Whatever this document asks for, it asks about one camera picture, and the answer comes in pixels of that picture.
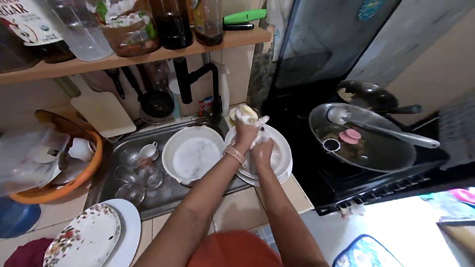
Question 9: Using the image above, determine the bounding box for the person's left hand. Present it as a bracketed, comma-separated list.
[235, 105, 269, 154]

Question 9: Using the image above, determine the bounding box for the person's right hand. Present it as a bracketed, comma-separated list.
[250, 131, 274, 173]

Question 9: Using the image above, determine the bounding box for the yellow sponge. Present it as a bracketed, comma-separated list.
[240, 104, 259, 124]

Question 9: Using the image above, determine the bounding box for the person's left forearm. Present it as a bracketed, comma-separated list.
[133, 144, 246, 267]

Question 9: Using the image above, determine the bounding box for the person's right forearm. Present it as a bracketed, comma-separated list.
[256, 166, 330, 267]

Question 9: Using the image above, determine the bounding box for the white round basin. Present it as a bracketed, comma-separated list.
[224, 123, 293, 187]

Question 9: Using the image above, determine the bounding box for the white plastic bottle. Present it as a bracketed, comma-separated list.
[211, 61, 231, 117]

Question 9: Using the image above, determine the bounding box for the red packet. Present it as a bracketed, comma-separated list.
[198, 96, 214, 117]

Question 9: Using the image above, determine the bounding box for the white basin with soapy water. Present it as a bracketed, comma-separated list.
[161, 125, 226, 186]

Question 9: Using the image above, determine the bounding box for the black gas stove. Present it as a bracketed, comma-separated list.
[256, 79, 450, 216]

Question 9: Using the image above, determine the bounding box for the light blue bottle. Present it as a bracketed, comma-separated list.
[171, 91, 182, 122]

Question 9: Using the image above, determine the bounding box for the pink round sponge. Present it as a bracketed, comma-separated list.
[338, 129, 362, 145]

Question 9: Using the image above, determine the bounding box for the black faucet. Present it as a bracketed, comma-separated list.
[173, 57, 223, 124]

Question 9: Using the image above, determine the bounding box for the small black frying pan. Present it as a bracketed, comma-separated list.
[121, 66, 175, 119]

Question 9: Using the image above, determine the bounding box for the glass bottle with yellow label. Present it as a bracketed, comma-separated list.
[191, 0, 224, 47]

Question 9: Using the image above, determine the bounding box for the stainless steel sink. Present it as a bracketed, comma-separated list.
[84, 117, 254, 222]

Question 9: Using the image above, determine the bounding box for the black frying pan with food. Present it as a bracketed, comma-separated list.
[336, 80, 423, 115]

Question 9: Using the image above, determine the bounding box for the small white teacup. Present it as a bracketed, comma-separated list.
[140, 141, 159, 161]

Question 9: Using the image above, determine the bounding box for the person's body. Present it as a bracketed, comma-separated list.
[186, 230, 284, 267]

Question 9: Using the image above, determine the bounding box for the clear glass cup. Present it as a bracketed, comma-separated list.
[140, 165, 164, 191]
[115, 182, 145, 207]

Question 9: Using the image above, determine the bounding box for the dark sauce bottle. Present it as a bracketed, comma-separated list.
[149, 0, 194, 50]

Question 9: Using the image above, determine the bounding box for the large metal wok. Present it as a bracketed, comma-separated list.
[309, 102, 417, 173]

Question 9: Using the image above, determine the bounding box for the metal ladle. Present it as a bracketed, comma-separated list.
[327, 106, 441, 149]

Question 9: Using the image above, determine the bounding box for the wooden shelf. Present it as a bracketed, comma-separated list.
[0, 27, 272, 85]

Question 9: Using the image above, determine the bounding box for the clear glass bowl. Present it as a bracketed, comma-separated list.
[119, 149, 142, 168]
[114, 165, 138, 184]

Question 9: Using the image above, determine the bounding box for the black kitchen utensil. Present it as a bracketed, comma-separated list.
[105, 67, 126, 100]

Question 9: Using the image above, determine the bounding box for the blue floral mat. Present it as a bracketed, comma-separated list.
[332, 234, 404, 267]

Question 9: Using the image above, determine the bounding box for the white cutting board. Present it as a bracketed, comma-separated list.
[70, 75, 137, 138]

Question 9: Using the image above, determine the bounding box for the clear container with food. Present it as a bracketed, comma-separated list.
[86, 0, 162, 58]

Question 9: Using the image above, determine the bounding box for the plain white oval plate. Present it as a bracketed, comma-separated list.
[97, 198, 142, 267]

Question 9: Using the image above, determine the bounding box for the white mug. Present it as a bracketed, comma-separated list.
[68, 137, 96, 162]

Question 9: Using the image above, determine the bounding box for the clear plastic bottle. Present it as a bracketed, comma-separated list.
[50, 0, 114, 62]

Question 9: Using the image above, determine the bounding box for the multicoloured cloth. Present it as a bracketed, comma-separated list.
[419, 187, 475, 222]

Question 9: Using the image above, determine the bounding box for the floral oval plate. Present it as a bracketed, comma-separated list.
[43, 203, 122, 267]

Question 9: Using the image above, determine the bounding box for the orange plastic basin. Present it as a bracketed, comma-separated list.
[10, 110, 103, 204]

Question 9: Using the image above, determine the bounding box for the dark brown round lid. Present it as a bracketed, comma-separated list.
[34, 109, 98, 143]

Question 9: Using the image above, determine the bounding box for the brown wooden furniture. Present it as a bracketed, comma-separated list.
[437, 220, 475, 260]

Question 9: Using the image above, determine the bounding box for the white labelled vinegar bottle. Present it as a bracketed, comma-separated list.
[0, 0, 76, 64]

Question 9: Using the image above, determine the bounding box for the clear plastic bag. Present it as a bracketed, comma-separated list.
[0, 123, 71, 197]

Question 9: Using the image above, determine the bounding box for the blue plastic bowl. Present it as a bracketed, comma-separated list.
[0, 196, 41, 239]

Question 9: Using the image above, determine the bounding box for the maroon cloth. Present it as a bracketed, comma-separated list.
[4, 238, 55, 267]

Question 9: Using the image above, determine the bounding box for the green handled knife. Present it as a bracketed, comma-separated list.
[223, 9, 267, 25]

